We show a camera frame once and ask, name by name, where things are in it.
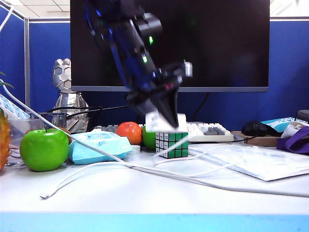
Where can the small white round lid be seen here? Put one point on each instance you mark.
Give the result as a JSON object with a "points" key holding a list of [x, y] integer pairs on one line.
{"points": [[136, 148]]}

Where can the white charging adapter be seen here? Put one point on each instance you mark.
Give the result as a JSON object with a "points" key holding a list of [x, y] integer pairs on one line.
{"points": [[152, 122]]}

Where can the orange round fruit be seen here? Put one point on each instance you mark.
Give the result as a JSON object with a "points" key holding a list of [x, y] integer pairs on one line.
{"points": [[129, 131]]}

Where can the blue office partition panel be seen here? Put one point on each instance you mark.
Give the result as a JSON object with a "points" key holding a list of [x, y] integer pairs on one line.
{"points": [[12, 53], [287, 72]]}

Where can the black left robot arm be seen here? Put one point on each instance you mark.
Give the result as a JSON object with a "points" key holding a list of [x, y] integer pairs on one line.
{"points": [[130, 43]]}

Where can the black computer mouse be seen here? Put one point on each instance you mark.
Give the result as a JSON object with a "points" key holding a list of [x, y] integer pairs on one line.
{"points": [[253, 129]]}

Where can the black computer monitor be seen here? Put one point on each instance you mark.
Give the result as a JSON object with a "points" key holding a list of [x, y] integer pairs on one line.
{"points": [[229, 48]]}

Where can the small green apple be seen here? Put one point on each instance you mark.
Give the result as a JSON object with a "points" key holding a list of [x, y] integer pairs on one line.
{"points": [[148, 140]]}

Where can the grey partition post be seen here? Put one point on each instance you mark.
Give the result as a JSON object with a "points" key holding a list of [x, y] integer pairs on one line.
{"points": [[27, 60]]}

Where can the large green apple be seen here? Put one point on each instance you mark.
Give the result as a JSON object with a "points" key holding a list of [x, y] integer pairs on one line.
{"points": [[43, 152]]}

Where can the teal white patterned package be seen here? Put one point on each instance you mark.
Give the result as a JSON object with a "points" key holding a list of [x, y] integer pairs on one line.
{"points": [[277, 123]]}

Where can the light blue wet wipes pack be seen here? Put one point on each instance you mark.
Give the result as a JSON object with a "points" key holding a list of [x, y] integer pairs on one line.
{"points": [[106, 143]]}

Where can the rubiks cube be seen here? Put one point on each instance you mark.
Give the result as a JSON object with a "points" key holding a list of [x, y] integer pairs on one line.
{"points": [[173, 147]]}

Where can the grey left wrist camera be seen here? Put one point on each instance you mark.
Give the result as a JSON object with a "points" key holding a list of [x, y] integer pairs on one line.
{"points": [[188, 69]]}

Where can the silver robot figurine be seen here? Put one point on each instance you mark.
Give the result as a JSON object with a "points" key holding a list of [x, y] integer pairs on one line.
{"points": [[63, 77]]}

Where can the clear acrylic organizer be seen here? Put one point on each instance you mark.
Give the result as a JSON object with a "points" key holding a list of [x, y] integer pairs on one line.
{"points": [[19, 125]]}

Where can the blue white blister pack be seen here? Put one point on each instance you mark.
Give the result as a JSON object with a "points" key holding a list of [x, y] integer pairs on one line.
{"points": [[17, 112]]}

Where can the green plant leaf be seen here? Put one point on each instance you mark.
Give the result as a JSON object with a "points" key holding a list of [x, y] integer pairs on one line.
{"points": [[6, 84]]}

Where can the white grey keyboard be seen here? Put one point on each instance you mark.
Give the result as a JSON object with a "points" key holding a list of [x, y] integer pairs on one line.
{"points": [[212, 137]]}

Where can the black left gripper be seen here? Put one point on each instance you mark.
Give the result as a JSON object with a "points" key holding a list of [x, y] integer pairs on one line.
{"points": [[152, 91]]}

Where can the orange spiky fake fruit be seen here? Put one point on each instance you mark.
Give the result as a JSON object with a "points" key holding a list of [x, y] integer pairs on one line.
{"points": [[4, 140]]}

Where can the brown kiwi fruit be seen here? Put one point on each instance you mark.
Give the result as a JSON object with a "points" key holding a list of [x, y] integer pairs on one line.
{"points": [[66, 133]]}

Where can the brown cardboard pad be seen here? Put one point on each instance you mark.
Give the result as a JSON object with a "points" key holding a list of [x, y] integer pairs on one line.
{"points": [[263, 142]]}

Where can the clear plastic document sleeve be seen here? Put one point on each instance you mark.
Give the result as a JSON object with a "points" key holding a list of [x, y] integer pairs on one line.
{"points": [[265, 159]]}

